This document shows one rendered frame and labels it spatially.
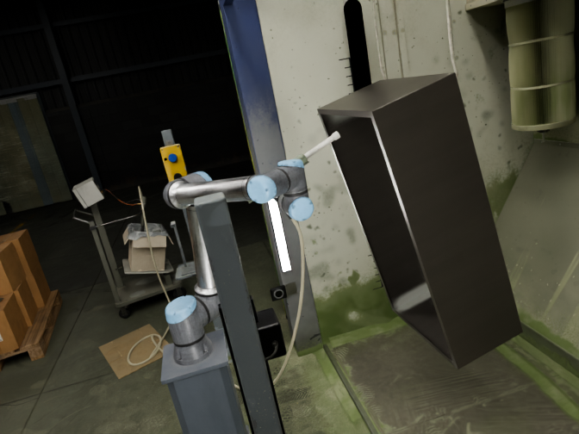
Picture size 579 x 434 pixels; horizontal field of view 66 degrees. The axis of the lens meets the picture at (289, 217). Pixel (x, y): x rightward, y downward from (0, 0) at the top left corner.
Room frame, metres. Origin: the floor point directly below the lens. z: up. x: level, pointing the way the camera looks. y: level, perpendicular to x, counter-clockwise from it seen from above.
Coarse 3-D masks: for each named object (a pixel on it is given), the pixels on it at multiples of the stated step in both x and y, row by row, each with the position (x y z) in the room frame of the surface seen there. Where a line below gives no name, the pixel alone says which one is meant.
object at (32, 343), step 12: (48, 300) 4.23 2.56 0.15; (60, 300) 4.43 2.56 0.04; (48, 312) 3.93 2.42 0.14; (36, 324) 3.71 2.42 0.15; (48, 324) 3.84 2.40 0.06; (36, 336) 3.46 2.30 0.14; (48, 336) 3.67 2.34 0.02; (24, 348) 3.31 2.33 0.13; (36, 348) 3.34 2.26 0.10; (0, 360) 3.31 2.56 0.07
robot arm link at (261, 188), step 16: (256, 176) 1.48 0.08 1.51; (272, 176) 1.46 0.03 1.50; (288, 176) 1.49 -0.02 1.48; (176, 192) 1.76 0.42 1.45; (192, 192) 1.68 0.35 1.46; (208, 192) 1.62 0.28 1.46; (224, 192) 1.56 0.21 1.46; (240, 192) 1.50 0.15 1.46; (256, 192) 1.44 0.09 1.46; (272, 192) 1.42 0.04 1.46; (176, 208) 1.79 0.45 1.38
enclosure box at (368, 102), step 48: (384, 96) 1.75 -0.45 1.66; (432, 96) 1.64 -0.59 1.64; (336, 144) 2.18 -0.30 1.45; (384, 144) 1.59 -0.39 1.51; (432, 144) 1.63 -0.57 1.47; (384, 192) 2.23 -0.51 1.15; (432, 192) 1.63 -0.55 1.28; (480, 192) 1.67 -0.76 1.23; (384, 240) 2.22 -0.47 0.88; (432, 240) 1.62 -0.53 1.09; (480, 240) 1.67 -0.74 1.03; (384, 288) 2.21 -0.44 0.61; (432, 288) 1.62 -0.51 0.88; (480, 288) 1.67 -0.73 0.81; (432, 336) 1.90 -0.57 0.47; (480, 336) 1.66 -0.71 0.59
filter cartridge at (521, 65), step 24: (504, 0) 2.62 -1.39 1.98; (528, 0) 2.48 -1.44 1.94; (552, 0) 2.44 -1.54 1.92; (528, 24) 2.49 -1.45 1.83; (552, 24) 2.44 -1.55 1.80; (528, 48) 2.50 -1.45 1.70; (552, 48) 2.44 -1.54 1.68; (528, 72) 2.50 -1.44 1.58; (552, 72) 2.45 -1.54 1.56; (528, 96) 2.51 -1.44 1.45; (552, 96) 2.44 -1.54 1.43; (528, 120) 2.52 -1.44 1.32; (552, 120) 2.45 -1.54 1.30
